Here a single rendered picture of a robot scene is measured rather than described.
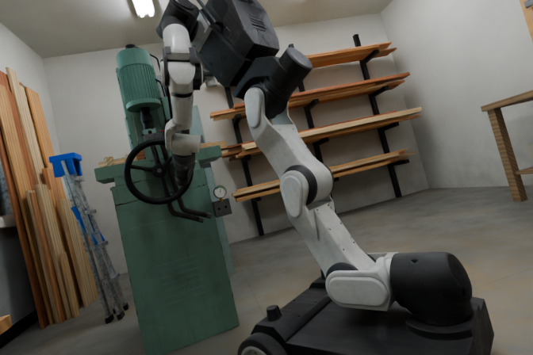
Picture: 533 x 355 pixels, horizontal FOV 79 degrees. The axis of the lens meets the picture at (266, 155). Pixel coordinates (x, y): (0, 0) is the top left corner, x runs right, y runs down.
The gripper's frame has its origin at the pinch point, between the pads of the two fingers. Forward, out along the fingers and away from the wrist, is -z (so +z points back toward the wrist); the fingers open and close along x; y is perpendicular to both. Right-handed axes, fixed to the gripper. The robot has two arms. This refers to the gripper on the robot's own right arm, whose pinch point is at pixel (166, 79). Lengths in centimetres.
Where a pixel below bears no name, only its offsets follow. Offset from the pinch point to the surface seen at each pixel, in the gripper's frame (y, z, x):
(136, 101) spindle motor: 7.4, -17.1, 4.9
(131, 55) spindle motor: -10.1, -15.2, -11.9
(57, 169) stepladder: 72, -75, -37
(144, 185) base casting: 33, -21, 42
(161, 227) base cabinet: 47, -18, 57
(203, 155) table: 26.7, 8.9, 35.9
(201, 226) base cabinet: 51, 0, 60
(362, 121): 127, 232, -96
